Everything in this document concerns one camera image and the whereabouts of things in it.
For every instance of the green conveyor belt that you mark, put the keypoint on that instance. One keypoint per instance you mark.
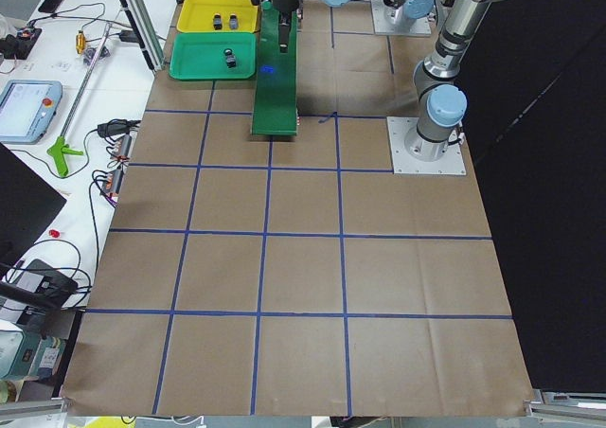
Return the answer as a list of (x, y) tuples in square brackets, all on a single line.
[(275, 109)]

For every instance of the green push button switch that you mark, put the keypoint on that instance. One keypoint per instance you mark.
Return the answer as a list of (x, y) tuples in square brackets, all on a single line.
[(230, 58)]

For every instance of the black power adapter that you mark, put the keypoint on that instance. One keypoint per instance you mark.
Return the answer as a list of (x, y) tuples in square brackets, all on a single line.
[(116, 126)]

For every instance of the yellow plastic tray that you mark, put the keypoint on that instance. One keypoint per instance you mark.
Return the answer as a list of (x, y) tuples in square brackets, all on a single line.
[(197, 15)]

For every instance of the blue teach pendant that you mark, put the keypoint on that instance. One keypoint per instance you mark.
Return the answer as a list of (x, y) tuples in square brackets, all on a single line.
[(27, 109)]

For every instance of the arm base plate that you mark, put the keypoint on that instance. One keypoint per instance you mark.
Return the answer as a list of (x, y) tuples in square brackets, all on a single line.
[(413, 155), (410, 20)]

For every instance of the green handled reacher tool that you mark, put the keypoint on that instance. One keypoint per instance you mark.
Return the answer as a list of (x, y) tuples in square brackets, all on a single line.
[(60, 148)]

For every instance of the black smartphone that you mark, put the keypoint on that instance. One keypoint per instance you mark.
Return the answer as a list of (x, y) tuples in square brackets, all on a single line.
[(49, 6)]

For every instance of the green plastic tray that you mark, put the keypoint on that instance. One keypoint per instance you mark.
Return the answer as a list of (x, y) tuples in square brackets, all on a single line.
[(199, 56)]

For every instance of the aluminium frame post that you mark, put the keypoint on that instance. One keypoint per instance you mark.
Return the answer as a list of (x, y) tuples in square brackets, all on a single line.
[(145, 34)]

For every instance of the yellow push button switch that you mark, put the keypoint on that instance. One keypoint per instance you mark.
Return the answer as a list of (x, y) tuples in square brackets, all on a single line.
[(217, 22)]

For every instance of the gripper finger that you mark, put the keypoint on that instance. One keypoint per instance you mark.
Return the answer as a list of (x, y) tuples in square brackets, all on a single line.
[(283, 32)]

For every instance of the brown paper table cover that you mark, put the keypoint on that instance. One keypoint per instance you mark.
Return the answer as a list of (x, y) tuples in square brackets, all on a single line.
[(260, 276)]

